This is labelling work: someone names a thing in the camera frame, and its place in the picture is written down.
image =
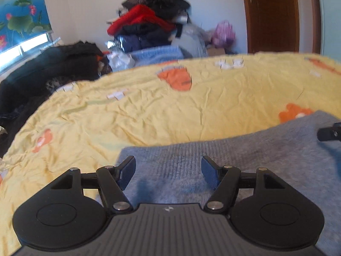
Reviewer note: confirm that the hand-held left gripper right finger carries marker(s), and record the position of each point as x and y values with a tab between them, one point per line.
210	170

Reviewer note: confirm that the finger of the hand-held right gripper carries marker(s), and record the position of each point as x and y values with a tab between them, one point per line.
329	133

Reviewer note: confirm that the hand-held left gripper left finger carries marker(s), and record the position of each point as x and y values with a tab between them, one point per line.
128	170

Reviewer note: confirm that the grey sweater with navy sleeves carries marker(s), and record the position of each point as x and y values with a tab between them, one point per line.
279	149

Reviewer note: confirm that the pile of black clothes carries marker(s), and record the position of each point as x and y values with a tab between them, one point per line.
58	66

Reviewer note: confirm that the yellow printed bedsheet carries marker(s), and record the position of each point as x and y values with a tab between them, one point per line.
149	112

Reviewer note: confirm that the white crumpled plastic bag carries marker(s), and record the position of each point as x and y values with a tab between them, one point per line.
120	60

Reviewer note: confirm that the cardboard box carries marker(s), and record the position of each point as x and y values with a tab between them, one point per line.
215	51

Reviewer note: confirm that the light blue folded sweater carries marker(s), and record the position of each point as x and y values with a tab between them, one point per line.
157	54

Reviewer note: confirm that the brown wooden door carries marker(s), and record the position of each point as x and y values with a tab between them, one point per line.
271	16

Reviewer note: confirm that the clear plastic bag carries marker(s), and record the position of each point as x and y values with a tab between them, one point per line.
191	41

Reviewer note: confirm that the navy padded jacket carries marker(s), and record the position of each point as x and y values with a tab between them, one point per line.
143	38

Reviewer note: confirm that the pink plastic bag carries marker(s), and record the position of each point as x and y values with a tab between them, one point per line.
223	33

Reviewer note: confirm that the window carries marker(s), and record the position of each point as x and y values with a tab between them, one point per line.
29	45

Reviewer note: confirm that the black garment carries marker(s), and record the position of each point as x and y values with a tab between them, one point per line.
159	0

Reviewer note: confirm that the lotus flower painting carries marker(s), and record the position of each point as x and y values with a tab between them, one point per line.
18	10

